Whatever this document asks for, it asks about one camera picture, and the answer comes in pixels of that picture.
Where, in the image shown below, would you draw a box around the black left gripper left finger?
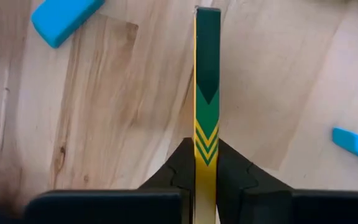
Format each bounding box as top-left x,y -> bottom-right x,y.
24,138 -> 196,224

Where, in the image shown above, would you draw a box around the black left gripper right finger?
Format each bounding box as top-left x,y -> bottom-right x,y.
216,139 -> 358,224

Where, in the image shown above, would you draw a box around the yellow green crayon box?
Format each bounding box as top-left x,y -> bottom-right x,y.
192,6 -> 222,224

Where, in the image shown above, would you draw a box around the blue rectangular eraser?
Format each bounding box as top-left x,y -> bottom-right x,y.
331,126 -> 358,167
30,0 -> 106,49

